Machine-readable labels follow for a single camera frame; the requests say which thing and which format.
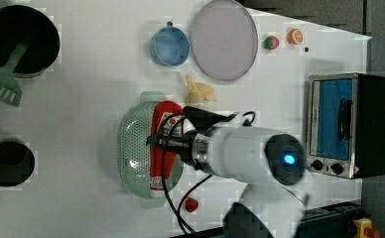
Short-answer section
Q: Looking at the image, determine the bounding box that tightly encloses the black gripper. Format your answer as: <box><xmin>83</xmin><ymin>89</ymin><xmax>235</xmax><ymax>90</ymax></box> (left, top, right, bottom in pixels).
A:
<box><xmin>146</xmin><ymin>106</ymin><xmax>227</xmax><ymax>166</ymax></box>

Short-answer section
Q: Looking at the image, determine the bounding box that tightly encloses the red plush ketchup bottle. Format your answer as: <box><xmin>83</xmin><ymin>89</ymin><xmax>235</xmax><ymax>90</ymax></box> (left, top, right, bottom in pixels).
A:
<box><xmin>149</xmin><ymin>101</ymin><xmax>183</xmax><ymax>198</ymax></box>

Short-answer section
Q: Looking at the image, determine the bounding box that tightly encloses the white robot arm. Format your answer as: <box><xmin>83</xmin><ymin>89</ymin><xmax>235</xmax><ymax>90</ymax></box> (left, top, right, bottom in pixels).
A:
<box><xmin>146</xmin><ymin>106</ymin><xmax>313</xmax><ymax>238</ymax></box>

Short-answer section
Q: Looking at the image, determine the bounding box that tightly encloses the green strainer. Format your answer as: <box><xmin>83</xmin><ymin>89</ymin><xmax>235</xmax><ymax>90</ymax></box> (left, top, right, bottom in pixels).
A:
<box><xmin>117</xmin><ymin>91</ymin><xmax>183</xmax><ymax>209</ymax></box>

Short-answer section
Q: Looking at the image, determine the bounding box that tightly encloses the yellow plush banana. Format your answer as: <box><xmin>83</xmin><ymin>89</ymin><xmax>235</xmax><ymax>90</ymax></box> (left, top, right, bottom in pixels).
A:
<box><xmin>186</xmin><ymin>74</ymin><xmax>217</xmax><ymax>105</ymax></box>

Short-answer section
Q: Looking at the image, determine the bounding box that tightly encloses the blue cup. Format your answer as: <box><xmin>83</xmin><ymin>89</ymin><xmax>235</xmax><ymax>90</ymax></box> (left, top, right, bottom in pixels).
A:
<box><xmin>149</xmin><ymin>26</ymin><xmax>191</xmax><ymax>66</ymax></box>

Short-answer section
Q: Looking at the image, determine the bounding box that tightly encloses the lavender round plate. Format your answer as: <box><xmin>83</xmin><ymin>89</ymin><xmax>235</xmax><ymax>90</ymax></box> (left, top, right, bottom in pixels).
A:
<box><xmin>191</xmin><ymin>0</ymin><xmax>258</xmax><ymax>80</ymax></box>

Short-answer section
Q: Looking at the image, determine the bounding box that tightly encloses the small red plush fruit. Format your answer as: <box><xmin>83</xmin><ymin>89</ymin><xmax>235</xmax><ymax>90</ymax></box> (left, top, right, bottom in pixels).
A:
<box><xmin>185</xmin><ymin>197</ymin><xmax>198</xmax><ymax>213</ymax></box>

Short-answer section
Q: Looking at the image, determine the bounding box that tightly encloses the red green plush strawberry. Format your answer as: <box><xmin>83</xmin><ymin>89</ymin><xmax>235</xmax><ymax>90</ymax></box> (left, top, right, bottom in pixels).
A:
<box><xmin>263</xmin><ymin>36</ymin><xmax>280</xmax><ymax>51</ymax></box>

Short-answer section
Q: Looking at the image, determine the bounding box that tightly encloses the orange plush fruit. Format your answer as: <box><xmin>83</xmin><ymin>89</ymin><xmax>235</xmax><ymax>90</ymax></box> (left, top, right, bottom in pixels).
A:
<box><xmin>287</xmin><ymin>29</ymin><xmax>304</xmax><ymax>46</ymax></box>

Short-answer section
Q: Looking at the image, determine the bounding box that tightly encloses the silver toaster oven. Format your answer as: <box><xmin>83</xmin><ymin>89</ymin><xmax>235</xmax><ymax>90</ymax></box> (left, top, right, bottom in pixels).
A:
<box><xmin>306</xmin><ymin>73</ymin><xmax>385</xmax><ymax>179</ymax></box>

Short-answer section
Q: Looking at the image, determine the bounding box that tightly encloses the small black pot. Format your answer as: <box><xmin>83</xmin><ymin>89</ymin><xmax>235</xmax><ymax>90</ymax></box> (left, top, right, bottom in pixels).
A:
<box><xmin>0</xmin><ymin>141</ymin><xmax>36</xmax><ymax>187</ymax></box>

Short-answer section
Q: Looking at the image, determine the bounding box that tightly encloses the green slotted spatula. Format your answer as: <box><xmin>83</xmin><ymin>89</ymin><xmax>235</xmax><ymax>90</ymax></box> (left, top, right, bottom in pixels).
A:
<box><xmin>0</xmin><ymin>42</ymin><xmax>28</xmax><ymax>107</ymax></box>

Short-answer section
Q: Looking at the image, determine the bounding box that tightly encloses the yellow red emergency button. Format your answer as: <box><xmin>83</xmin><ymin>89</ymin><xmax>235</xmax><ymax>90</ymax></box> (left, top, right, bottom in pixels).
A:
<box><xmin>353</xmin><ymin>218</ymin><xmax>381</xmax><ymax>238</ymax></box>

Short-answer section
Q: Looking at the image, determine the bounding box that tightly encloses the black cable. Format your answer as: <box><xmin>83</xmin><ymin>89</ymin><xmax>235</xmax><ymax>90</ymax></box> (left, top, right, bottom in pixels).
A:
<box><xmin>160</xmin><ymin>110</ymin><xmax>257</xmax><ymax>236</ymax></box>

